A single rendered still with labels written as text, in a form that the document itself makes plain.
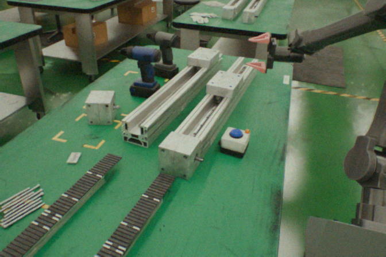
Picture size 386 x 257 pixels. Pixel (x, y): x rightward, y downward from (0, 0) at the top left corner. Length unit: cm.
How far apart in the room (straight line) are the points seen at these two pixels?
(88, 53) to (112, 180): 250
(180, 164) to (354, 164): 46
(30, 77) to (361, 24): 233
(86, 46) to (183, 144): 253
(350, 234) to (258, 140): 58
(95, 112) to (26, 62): 155
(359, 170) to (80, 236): 65
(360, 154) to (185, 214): 45
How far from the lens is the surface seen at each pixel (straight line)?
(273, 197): 97
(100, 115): 124
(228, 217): 89
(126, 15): 483
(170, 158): 96
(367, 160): 76
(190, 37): 276
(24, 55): 271
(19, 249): 85
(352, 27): 101
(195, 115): 113
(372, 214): 75
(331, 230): 69
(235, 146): 106
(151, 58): 134
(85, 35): 335
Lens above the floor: 143
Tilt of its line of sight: 30 degrees down
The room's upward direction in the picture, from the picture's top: 2 degrees clockwise
